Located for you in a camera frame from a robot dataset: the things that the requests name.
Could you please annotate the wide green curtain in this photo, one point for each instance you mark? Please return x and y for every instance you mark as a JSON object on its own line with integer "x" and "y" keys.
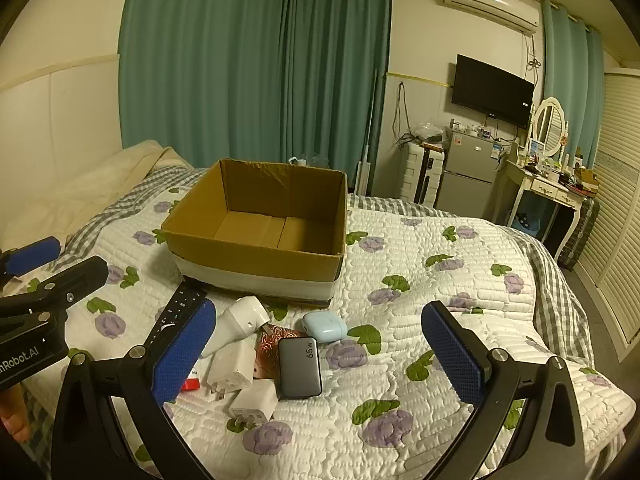
{"x": 225, "y": 60}

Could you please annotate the clear plastic bag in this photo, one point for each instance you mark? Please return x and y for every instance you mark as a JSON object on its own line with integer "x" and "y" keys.
{"x": 429, "y": 132}

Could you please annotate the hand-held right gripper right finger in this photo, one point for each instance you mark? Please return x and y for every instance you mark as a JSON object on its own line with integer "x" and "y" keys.
{"x": 452, "y": 355}

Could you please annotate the white floral quilt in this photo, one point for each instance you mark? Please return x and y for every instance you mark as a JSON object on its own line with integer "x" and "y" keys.
{"x": 400, "y": 410}

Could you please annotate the white flat mop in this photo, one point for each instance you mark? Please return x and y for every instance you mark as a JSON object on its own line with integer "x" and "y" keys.
{"x": 365, "y": 175}

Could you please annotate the oval vanity mirror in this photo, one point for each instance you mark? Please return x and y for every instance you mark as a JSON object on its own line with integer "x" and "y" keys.
{"x": 547, "y": 125}

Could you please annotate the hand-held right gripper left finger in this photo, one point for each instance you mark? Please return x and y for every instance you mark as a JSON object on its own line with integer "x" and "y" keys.
{"x": 182, "y": 355}

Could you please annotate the brown cardboard box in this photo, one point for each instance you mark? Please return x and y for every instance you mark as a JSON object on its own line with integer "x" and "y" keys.
{"x": 260, "y": 270}

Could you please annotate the black wall television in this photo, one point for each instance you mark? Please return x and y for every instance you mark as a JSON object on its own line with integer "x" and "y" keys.
{"x": 492, "y": 90}

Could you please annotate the person's left hand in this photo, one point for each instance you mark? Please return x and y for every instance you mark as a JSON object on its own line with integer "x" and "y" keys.
{"x": 12, "y": 415}

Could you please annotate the dark checked suitcase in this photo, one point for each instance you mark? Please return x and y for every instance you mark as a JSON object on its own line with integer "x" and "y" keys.
{"x": 582, "y": 235}

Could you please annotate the red patterned packet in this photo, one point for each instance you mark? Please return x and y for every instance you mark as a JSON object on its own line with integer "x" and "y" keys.
{"x": 267, "y": 355}

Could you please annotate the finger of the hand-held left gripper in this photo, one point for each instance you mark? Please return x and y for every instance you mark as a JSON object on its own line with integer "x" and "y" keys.
{"x": 32, "y": 255}
{"x": 80, "y": 277}

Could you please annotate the white louvred wardrobe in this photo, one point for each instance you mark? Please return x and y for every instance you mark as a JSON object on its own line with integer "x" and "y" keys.
{"x": 615, "y": 210}

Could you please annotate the white vanity table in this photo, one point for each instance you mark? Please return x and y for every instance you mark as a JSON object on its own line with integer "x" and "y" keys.
{"x": 545, "y": 192}

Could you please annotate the white square charger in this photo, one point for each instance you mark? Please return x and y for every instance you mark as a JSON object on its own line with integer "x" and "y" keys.
{"x": 252, "y": 400}
{"x": 230, "y": 365}

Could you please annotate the cream padded headboard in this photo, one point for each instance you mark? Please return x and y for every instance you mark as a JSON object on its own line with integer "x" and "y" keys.
{"x": 60, "y": 110}

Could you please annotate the clear water bottle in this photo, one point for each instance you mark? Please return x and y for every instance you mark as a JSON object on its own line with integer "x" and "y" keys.
{"x": 300, "y": 161}

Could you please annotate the narrow green curtain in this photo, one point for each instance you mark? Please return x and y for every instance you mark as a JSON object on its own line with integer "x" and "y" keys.
{"x": 570, "y": 85}

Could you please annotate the light blue earbud case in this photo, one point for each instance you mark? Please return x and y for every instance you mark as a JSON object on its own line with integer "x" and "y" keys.
{"x": 324, "y": 325}

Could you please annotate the white air conditioner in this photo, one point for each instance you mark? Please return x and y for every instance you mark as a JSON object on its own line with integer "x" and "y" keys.
{"x": 490, "y": 2}

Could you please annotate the grey power charger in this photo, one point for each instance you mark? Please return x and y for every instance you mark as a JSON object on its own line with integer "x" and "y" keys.
{"x": 299, "y": 370}

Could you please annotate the black remote control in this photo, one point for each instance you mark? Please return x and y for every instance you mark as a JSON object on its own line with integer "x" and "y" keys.
{"x": 177, "y": 305}

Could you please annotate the grey fridge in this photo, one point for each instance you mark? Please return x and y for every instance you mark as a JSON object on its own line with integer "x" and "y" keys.
{"x": 467, "y": 170}

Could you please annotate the beige pillow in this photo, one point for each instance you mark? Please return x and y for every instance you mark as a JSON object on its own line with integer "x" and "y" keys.
{"x": 90, "y": 190}

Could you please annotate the small red box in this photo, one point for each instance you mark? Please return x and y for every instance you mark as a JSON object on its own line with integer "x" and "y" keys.
{"x": 192, "y": 385}

